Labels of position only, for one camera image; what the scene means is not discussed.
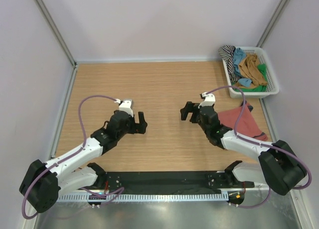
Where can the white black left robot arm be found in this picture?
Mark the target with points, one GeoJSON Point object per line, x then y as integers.
{"type": "Point", "coordinates": [44, 182]}

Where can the white perforated plastic basket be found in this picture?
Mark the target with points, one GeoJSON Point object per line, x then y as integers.
{"type": "Point", "coordinates": [272, 87]}

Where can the left aluminium frame post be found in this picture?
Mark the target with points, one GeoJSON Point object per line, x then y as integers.
{"type": "Point", "coordinates": [52, 25]}

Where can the red graphic tank top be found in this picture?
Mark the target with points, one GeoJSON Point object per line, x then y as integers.
{"type": "Point", "coordinates": [246, 126]}

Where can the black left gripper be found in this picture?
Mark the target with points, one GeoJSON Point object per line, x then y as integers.
{"type": "Point", "coordinates": [137, 128]}

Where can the aluminium slotted rail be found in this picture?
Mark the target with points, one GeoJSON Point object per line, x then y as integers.
{"type": "Point", "coordinates": [86, 197]}

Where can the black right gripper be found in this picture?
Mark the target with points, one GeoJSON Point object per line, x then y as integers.
{"type": "Point", "coordinates": [190, 107]}

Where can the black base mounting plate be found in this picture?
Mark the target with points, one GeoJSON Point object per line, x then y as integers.
{"type": "Point", "coordinates": [173, 181]}

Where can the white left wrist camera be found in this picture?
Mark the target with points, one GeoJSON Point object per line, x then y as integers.
{"type": "Point", "coordinates": [125, 105]}

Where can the aluminium frame post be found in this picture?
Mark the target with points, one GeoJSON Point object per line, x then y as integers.
{"type": "Point", "coordinates": [279, 10]}
{"type": "Point", "coordinates": [52, 25]}

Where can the tan brown garment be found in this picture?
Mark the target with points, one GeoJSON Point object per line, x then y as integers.
{"type": "Point", "coordinates": [249, 60]}

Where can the green garment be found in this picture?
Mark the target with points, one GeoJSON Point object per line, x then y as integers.
{"type": "Point", "coordinates": [257, 73]}

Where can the striped black white garment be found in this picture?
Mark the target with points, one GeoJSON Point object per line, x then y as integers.
{"type": "Point", "coordinates": [226, 52]}

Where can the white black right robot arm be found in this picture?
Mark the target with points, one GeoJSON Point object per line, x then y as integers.
{"type": "Point", "coordinates": [277, 166]}

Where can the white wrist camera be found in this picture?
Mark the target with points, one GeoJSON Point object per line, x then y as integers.
{"type": "Point", "coordinates": [125, 105]}
{"type": "Point", "coordinates": [208, 99]}

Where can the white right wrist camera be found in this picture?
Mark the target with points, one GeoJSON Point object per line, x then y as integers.
{"type": "Point", "coordinates": [208, 99]}

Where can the right aluminium frame post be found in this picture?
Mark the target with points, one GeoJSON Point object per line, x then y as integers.
{"type": "Point", "coordinates": [279, 10]}

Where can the light blue garment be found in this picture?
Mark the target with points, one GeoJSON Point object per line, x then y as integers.
{"type": "Point", "coordinates": [238, 56]}

